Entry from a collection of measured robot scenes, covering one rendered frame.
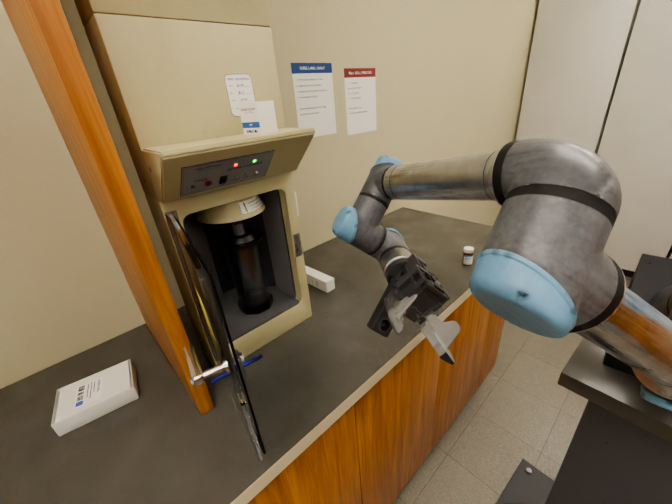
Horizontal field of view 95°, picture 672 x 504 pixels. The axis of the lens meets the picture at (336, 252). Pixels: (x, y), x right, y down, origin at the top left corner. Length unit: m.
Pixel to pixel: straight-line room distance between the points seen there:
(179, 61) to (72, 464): 0.82
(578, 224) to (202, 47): 0.67
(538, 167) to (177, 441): 0.82
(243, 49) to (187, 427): 0.82
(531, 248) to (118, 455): 0.84
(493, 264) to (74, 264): 1.07
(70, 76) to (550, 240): 0.63
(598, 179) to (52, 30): 0.67
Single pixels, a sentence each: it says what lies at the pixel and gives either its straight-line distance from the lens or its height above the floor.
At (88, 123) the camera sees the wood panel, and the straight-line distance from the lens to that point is 0.59.
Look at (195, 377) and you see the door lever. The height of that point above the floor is 1.21.
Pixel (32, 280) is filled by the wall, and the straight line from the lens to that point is 1.17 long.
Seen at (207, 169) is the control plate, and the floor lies 1.46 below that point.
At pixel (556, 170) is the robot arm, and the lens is 0.43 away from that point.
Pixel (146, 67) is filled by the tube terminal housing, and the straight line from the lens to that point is 0.70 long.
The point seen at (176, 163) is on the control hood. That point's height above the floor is 1.49.
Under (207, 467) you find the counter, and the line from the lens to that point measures 0.78.
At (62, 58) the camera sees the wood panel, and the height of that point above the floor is 1.64.
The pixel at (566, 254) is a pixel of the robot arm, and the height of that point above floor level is 1.40.
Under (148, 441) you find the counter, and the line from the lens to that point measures 0.87.
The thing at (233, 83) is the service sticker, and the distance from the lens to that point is 0.76.
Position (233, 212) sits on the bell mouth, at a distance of 0.79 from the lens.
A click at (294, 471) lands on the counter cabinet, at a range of 0.87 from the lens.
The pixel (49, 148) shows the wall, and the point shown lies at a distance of 1.10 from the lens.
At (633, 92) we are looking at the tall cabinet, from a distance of 3.27.
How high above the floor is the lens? 1.56
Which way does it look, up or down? 26 degrees down
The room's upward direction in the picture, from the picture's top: 5 degrees counter-clockwise
